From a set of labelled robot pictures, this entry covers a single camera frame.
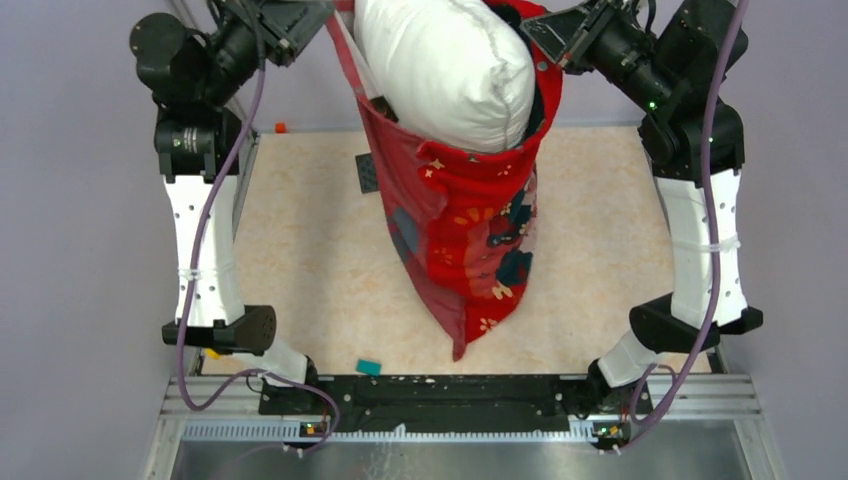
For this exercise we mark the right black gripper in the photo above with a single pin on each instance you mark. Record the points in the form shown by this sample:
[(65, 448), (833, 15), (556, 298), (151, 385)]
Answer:
[(569, 35)]

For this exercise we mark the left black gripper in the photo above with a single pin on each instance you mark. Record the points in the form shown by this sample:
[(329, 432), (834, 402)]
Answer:
[(285, 24)]

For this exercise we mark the white pillow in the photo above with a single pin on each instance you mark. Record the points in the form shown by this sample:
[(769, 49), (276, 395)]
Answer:
[(452, 71)]

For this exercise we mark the red patterned pillowcase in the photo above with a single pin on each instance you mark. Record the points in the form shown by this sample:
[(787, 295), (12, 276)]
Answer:
[(462, 223)]

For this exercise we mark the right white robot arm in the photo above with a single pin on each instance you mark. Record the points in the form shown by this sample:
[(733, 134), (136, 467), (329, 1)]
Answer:
[(695, 145)]

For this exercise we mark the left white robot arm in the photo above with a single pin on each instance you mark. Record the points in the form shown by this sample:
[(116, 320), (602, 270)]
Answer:
[(192, 76)]

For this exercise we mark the teal small block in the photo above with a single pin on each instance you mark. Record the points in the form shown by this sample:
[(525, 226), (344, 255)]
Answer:
[(368, 367)]

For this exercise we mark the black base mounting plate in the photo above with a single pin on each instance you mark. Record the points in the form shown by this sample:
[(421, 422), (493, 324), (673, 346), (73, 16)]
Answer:
[(443, 404)]

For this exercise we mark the aluminium front rail frame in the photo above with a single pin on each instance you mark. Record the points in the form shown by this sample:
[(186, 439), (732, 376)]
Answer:
[(710, 427)]

